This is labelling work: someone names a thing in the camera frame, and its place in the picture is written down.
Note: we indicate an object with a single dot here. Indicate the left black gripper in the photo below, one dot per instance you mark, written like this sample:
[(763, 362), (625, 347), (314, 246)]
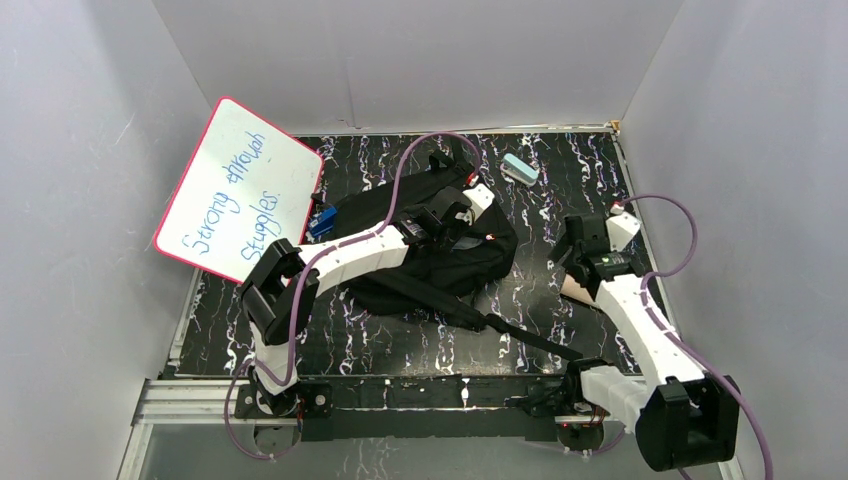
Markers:
[(460, 187)]

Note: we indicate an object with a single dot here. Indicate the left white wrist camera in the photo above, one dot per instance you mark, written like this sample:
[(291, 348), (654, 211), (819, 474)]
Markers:
[(481, 198)]

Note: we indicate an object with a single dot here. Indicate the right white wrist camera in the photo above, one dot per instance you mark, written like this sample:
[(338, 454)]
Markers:
[(622, 227)]

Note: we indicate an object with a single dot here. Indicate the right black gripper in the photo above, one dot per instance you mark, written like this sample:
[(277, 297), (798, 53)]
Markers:
[(557, 254)]

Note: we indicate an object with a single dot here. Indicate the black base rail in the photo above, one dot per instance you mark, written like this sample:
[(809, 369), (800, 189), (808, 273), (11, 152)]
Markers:
[(534, 408)]

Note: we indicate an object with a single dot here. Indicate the pink-framed whiteboard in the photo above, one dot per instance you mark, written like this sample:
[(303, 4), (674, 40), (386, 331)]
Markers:
[(247, 184)]

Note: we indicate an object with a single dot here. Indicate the light blue eraser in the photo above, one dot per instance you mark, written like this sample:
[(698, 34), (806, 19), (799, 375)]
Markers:
[(520, 171)]

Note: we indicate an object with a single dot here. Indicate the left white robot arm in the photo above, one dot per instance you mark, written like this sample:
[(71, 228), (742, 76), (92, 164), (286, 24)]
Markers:
[(376, 231)]

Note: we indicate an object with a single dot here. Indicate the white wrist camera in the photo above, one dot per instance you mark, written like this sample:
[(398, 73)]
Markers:
[(481, 198), (622, 227)]

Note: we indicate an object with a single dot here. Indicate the blue stapler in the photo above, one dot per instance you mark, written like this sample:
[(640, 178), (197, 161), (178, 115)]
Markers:
[(322, 222)]

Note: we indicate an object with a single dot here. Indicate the black student backpack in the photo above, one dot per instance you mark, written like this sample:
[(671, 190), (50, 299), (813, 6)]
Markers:
[(437, 278)]

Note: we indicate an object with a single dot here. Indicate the beige snap wallet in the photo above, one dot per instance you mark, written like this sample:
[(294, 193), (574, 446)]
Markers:
[(573, 291)]

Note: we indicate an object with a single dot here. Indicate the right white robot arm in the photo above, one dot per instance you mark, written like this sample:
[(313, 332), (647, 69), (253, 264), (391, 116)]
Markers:
[(680, 414)]

